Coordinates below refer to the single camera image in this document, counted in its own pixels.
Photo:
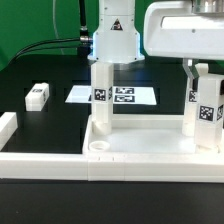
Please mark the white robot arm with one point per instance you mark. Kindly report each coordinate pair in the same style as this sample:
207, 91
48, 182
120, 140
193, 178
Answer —
117, 41

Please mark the white desk top tray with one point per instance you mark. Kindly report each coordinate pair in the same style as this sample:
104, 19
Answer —
140, 134

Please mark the white front fence bar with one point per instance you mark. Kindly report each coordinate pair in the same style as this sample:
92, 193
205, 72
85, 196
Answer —
122, 167

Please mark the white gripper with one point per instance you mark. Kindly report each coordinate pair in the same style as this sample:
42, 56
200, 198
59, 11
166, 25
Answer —
172, 29

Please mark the fiducial marker board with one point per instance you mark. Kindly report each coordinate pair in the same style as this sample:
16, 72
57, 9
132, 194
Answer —
121, 95

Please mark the white left fence block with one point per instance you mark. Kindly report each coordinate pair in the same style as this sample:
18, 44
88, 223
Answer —
8, 125

